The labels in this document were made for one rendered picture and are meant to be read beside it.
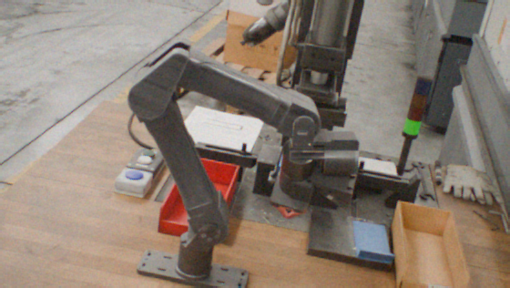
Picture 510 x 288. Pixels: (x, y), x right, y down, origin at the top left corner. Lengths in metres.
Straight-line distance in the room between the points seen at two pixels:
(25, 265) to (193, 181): 0.34
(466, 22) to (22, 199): 3.53
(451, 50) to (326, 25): 3.19
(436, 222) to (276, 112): 0.60
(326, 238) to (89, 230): 0.48
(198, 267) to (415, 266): 0.46
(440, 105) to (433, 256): 3.24
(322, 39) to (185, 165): 0.46
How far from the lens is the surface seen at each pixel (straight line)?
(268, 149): 1.56
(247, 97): 1.05
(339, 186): 1.14
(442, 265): 1.43
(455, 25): 4.51
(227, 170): 1.52
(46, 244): 1.30
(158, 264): 1.24
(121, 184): 1.46
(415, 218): 1.51
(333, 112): 1.43
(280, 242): 1.37
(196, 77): 1.03
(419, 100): 1.62
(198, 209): 1.13
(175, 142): 1.08
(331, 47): 1.40
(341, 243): 1.37
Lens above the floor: 1.63
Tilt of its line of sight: 24 degrees down
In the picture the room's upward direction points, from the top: 9 degrees clockwise
